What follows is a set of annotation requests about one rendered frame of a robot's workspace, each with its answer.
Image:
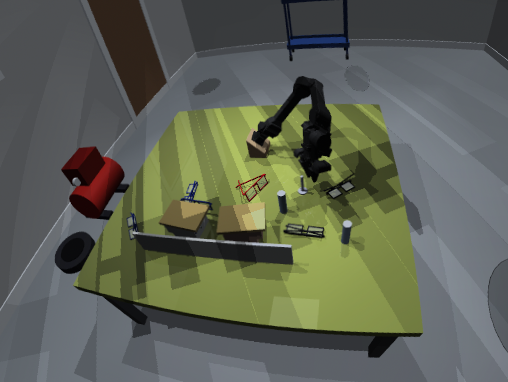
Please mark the grey rectangular panel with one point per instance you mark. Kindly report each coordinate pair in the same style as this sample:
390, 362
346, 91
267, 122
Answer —
223, 249

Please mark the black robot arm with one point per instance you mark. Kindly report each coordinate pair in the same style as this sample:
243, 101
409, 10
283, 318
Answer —
316, 131

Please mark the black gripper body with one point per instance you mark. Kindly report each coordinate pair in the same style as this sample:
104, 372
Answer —
310, 153

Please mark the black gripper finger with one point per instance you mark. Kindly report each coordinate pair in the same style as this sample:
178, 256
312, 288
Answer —
314, 175
305, 164

